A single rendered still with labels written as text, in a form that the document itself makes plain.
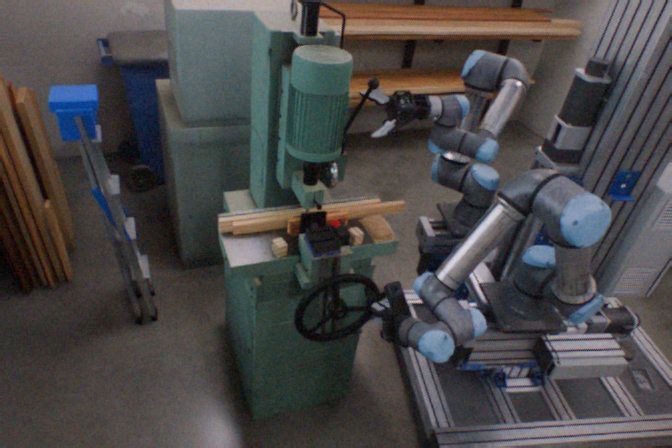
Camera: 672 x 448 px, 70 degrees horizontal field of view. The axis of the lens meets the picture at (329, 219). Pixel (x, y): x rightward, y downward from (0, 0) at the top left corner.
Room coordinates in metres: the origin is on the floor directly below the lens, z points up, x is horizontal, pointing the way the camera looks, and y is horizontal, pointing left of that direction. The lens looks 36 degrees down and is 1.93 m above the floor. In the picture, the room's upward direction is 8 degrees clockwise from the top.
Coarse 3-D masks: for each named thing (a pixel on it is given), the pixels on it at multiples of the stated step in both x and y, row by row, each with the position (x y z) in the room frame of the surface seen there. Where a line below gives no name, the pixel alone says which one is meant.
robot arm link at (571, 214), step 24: (552, 192) 1.00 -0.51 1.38; (576, 192) 0.98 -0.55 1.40; (552, 216) 0.96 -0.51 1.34; (576, 216) 0.92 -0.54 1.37; (600, 216) 0.94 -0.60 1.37; (552, 240) 0.98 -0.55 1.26; (576, 240) 0.91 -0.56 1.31; (576, 264) 0.99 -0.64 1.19; (552, 288) 1.08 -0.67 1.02; (576, 288) 1.02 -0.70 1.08; (576, 312) 1.02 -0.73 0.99
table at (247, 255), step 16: (352, 224) 1.43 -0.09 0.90; (224, 240) 1.24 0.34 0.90; (240, 240) 1.25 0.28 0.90; (256, 240) 1.26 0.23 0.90; (288, 240) 1.29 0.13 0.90; (368, 240) 1.35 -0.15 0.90; (384, 240) 1.36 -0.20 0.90; (224, 256) 1.21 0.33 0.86; (240, 256) 1.17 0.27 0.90; (256, 256) 1.18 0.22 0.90; (272, 256) 1.19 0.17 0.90; (288, 256) 1.20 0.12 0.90; (368, 256) 1.32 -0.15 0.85; (240, 272) 1.13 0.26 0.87; (256, 272) 1.15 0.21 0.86; (272, 272) 1.17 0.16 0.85; (304, 272) 1.17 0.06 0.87; (352, 272) 1.20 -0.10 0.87; (304, 288) 1.12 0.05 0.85
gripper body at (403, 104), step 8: (400, 96) 1.41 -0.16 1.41; (416, 96) 1.43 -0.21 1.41; (424, 96) 1.44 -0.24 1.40; (392, 104) 1.42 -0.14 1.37; (400, 104) 1.38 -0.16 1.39; (408, 104) 1.39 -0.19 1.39; (416, 104) 1.43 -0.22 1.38; (424, 104) 1.45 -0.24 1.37; (392, 112) 1.41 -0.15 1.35; (400, 112) 1.37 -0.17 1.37; (408, 112) 1.39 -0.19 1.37; (416, 112) 1.44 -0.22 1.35; (424, 112) 1.43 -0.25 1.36; (392, 120) 1.41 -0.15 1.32; (400, 120) 1.40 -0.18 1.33
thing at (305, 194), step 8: (296, 176) 1.43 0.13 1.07; (296, 184) 1.41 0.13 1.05; (304, 184) 1.38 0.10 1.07; (320, 184) 1.40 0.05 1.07; (296, 192) 1.41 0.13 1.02; (304, 192) 1.34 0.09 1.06; (312, 192) 1.35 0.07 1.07; (320, 192) 1.36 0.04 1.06; (304, 200) 1.34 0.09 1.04; (312, 200) 1.35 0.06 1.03; (320, 200) 1.36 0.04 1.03; (304, 208) 1.34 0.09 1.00
